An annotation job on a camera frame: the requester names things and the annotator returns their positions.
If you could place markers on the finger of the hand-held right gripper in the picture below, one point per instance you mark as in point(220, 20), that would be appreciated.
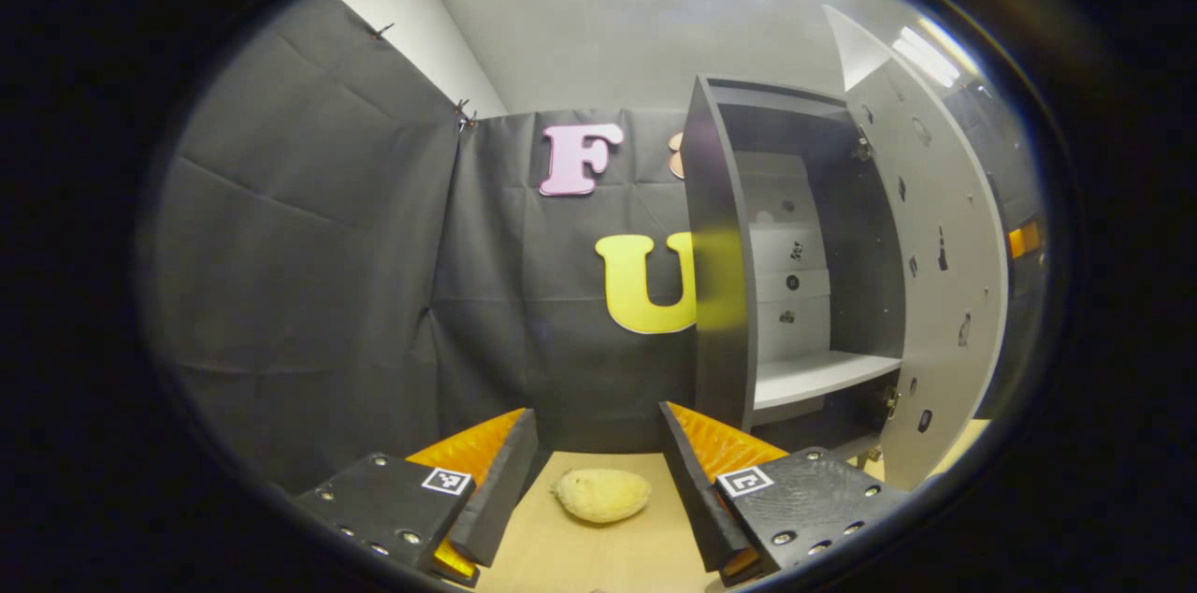
point(1024, 238)

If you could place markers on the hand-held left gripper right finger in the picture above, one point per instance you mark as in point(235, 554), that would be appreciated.
point(697, 490)

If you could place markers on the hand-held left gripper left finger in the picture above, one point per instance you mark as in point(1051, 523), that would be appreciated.
point(500, 490)

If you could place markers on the light grey cabinet door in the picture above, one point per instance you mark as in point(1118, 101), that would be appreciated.
point(963, 200)

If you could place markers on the dark grey cabinet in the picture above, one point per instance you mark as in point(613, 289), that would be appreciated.
point(720, 340)

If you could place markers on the pale cabinet shelf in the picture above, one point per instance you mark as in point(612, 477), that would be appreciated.
point(814, 378)

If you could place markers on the metal door hinge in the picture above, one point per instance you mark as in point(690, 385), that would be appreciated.
point(862, 144)
point(889, 401)

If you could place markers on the pale yellow round bread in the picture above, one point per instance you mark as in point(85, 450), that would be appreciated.
point(603, 495)

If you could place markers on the ceiling light panel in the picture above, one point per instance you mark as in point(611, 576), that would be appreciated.
point(930, 55)

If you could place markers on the black backdrop cloth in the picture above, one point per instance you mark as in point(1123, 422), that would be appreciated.
point(309, 275)

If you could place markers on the small metal cloth clip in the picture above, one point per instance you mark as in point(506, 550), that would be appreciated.
point(382, 30)
point(464, 116)

